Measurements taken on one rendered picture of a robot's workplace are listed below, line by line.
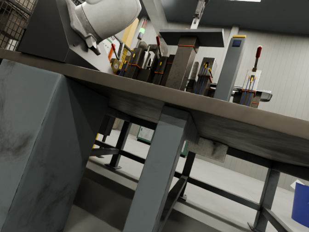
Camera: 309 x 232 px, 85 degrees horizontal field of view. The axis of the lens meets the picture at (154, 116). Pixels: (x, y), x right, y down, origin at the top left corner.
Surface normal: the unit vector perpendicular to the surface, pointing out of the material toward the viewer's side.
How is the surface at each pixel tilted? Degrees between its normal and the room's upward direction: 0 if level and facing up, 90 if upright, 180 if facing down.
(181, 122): 90
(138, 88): 90
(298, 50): 90
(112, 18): 131
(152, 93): 90
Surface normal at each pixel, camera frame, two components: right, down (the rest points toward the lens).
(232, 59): -0.44, -0.22
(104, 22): 0.16, 0.75
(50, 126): 0.91, 0.27
